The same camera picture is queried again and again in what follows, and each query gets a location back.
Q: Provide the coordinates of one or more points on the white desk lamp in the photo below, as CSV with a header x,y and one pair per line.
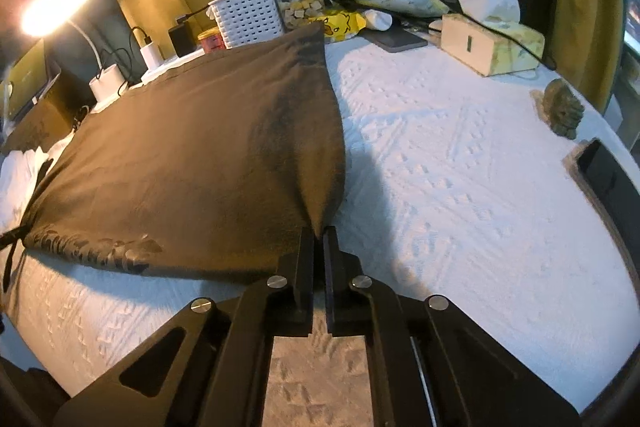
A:
x,y
107,87

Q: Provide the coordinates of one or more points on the black charger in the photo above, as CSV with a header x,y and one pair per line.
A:
x,y
180,39

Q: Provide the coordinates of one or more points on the red tin can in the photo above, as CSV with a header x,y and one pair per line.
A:
x,y
210,42

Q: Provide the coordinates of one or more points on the tissue box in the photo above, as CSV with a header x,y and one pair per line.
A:
x,y
480,47

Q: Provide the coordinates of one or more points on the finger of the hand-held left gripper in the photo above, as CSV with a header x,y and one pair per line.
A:
x,y
10,239

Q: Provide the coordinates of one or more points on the white charger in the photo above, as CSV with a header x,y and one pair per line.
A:
x,y
151,54

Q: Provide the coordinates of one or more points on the yellow snack bag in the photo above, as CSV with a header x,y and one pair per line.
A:
x,y
345,24

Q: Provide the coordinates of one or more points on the white power strip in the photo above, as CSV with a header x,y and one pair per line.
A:
x,y
165,67

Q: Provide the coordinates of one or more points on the dark olive t-shirt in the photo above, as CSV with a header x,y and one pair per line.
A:
x,y
190,147

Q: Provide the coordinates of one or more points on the white tube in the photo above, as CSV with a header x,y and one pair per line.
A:
x,y
377,18

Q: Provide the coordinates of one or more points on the grey stone figurine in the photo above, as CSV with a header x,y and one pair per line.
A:
x,y
562,109

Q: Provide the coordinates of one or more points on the white perforated basket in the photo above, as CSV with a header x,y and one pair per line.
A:
x,y
245,17

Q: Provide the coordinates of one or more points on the tablet with lit screen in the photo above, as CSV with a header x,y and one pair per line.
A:
x,y
30,82

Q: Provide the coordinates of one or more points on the bright screen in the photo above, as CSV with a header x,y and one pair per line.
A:
x,y
632,22

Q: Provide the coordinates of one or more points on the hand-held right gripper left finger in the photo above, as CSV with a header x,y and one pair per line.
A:
x,y
302,277

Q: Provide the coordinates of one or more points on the white cloth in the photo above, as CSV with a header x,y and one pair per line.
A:
x,y
20,177

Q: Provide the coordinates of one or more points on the dark smartphone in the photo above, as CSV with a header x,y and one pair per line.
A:
x,y
395,39

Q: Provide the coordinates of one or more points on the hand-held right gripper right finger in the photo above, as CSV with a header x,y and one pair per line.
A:
x,y
334,287

